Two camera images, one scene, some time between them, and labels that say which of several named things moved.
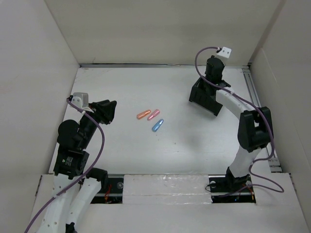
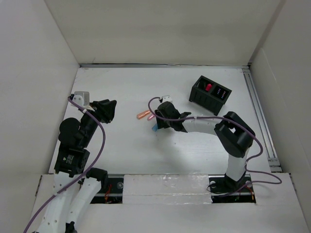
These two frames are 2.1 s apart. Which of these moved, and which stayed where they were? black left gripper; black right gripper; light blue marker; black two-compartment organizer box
Moved: black right gripper
Stayed: black left gripper; black two-compartment organizer box; light blue marker
